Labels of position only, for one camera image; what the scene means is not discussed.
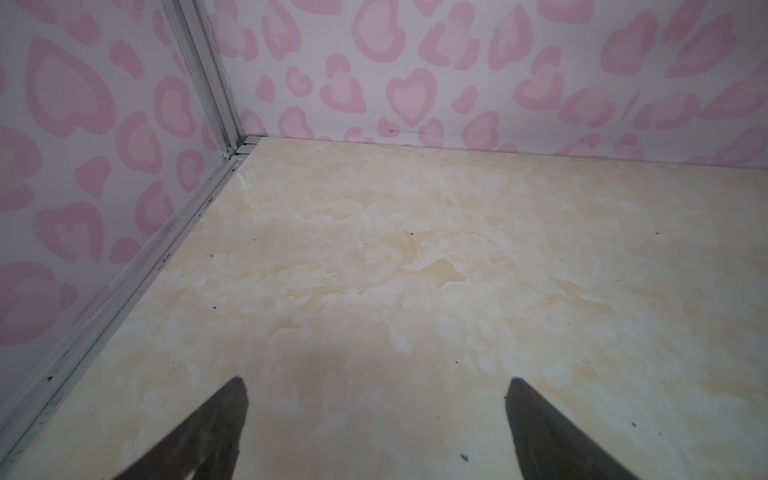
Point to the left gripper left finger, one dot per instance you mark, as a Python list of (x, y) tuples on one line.
[(203, 446)]

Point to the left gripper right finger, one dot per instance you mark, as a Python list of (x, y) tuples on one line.
[(549, 446)]

